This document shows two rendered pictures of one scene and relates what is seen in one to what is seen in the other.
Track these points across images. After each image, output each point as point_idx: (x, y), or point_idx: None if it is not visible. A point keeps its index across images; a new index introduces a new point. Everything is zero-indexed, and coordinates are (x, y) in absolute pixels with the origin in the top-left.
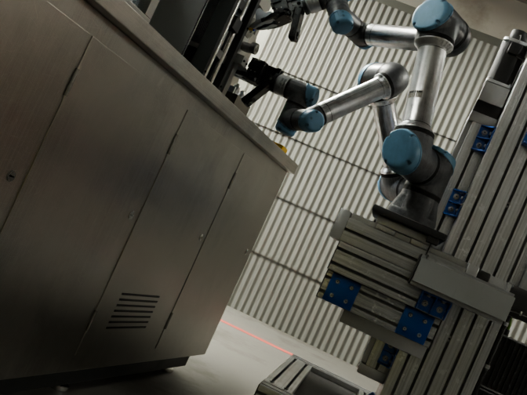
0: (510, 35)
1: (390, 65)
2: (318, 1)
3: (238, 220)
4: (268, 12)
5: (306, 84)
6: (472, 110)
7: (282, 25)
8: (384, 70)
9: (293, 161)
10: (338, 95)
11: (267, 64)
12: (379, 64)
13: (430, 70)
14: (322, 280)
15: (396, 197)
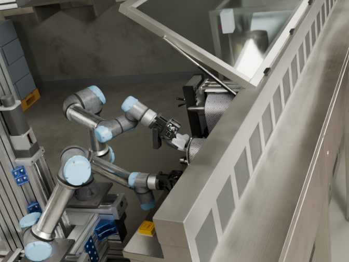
0: (14, 100)
1: (80, 146)
2: (143, 117)
3: None
4: (179, 134)
5: (140, 172)
6: (42, 146)
7: (165, 143)
8: (86, 149)
9: (130, 239)
10: (120, 167)
11: (170, 173)
12: (82, 152)
13: None
14: (125, 226)
15: (96, 184)
